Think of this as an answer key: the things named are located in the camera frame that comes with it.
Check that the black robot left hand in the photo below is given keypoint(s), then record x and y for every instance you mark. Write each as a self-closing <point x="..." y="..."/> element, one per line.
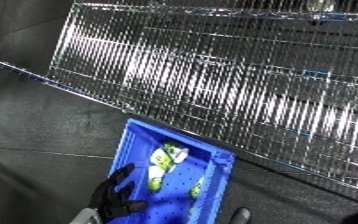
<point x="110" y="200"/>

